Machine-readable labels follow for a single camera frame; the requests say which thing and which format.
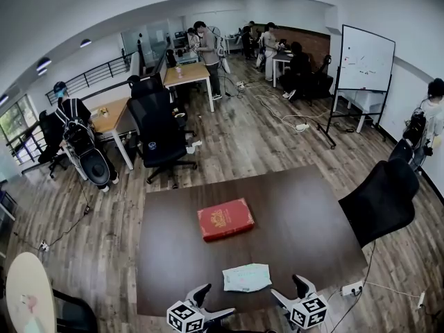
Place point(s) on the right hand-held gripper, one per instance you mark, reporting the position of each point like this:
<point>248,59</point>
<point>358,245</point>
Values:
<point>308,312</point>

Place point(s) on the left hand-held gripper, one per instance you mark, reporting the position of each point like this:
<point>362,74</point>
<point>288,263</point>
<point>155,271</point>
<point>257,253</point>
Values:
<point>184,317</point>

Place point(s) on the white wet wipe pack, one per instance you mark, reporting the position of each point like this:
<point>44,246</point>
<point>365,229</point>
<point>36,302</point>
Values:
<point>246,277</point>

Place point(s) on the white power strip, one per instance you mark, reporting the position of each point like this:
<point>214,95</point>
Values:
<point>351,288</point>
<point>421,300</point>
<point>44,246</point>
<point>302,127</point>

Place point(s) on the red hardcover book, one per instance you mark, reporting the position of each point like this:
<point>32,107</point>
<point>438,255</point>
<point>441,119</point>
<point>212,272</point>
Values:
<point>225,220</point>

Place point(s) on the black mesh office chair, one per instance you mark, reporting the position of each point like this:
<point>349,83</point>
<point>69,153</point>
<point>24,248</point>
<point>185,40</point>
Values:
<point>381,200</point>

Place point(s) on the black power adapter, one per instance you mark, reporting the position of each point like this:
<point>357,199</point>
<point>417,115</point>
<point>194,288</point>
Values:
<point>87,209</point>

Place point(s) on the white paper scrap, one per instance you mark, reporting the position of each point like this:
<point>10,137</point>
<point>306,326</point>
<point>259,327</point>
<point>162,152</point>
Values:
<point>193,146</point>

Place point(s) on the black office chair with headrest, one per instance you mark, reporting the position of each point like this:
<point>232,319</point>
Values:
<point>159,134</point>

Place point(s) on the round beige table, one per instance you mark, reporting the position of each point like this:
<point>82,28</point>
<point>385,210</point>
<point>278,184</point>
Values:
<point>27,290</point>

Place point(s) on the wooden desk with white legs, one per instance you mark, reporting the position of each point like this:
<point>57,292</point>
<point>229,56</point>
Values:
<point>111,113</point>
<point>187,73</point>

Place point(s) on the black swivel office chair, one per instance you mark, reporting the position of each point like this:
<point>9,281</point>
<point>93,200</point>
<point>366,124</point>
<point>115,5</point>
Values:
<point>50,141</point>

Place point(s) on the whiteboard on black stand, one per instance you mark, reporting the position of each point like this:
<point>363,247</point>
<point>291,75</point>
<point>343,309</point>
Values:
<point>367,57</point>

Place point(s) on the window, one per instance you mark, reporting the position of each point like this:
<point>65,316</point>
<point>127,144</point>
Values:
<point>19,130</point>

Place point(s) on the black metal railing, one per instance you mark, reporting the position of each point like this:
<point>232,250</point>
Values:
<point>104,68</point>

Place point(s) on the round ceiling lamp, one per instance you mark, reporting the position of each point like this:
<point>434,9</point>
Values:
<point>42,71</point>
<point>44,62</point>
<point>85,42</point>
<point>3,99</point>

